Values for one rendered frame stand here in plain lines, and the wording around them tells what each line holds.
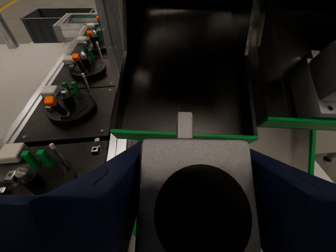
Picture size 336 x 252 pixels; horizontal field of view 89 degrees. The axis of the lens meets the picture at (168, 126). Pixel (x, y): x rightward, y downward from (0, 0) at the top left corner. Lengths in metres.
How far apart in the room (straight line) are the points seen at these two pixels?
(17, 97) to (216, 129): 0.92
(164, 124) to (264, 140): 0.23
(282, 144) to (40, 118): 0.62
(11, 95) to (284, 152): 1.03
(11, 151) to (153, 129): 0.42
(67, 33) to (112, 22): 1.29
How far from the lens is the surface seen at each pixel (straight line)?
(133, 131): 0.15
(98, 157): 0.45
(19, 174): 0.40
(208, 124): 0.18
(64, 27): 1.50
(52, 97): 0.50
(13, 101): 0.99
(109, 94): 0.64
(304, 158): 0.37
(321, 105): 0.22
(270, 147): 0.36
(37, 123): 0.62
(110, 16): 0.22
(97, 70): 0.76
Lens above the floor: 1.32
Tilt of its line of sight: 46 degrees down
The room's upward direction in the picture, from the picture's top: 1 degrees clockwise
